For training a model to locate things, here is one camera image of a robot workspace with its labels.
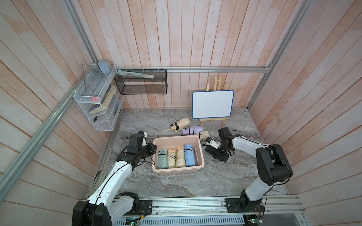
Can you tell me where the black umbrella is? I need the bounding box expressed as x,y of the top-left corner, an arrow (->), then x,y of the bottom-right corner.
205,146 -> 219,159

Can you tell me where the pink plastic storage box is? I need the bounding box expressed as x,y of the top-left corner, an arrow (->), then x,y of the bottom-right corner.
152,135 -> 205,175

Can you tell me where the mint umbrella front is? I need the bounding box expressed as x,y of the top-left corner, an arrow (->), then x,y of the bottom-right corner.
157,149 -> 168,170

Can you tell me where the beige umbrella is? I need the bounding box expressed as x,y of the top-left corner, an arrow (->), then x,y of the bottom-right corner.
167,149 -> 176,169
163,117 -> 190,132
175,145 -> 186,168
195,131 -> 210,142

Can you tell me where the blue umbrella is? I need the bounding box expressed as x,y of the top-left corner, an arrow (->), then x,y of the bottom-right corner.
184,144 -> 197,167

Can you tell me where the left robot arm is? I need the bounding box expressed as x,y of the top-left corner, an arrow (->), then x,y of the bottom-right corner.
72,131 -> 157,226

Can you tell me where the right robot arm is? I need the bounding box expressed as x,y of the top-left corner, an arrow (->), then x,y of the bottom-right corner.
218,127 -> 293,213

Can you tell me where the purple folded umbrella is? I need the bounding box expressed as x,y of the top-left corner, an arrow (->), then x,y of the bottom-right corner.
181,125 -> 204,136

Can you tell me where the book on shelf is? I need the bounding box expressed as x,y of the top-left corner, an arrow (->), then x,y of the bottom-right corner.
89,84 -> 117,115

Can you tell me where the flat item on basket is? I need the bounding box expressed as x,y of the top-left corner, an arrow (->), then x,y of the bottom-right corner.
117,70 -> 154,78

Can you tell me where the grey round speaker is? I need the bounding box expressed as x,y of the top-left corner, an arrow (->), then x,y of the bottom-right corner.
98,60 -> 112,76

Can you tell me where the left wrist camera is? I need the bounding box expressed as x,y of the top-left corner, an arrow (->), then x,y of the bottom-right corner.
138,131 -> 148,147

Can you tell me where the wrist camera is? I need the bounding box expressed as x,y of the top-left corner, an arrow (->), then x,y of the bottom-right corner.
206,137 -> 222,149
138,131 -> 148,147

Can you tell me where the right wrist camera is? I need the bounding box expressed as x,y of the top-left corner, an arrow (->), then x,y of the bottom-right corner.
206,137 -> 222,149

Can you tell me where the white board blue frame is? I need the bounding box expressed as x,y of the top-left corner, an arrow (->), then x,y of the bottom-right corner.
192,90 -> 234,119

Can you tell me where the black wire basket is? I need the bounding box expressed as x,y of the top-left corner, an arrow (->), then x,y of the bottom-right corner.
114,69 -> 168,95

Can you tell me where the white wire shelf rack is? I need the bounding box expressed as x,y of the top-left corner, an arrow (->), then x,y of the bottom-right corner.
74,64 -> 124,131

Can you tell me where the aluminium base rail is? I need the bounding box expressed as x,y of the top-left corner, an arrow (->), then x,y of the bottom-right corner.
114,195 -> 311,226

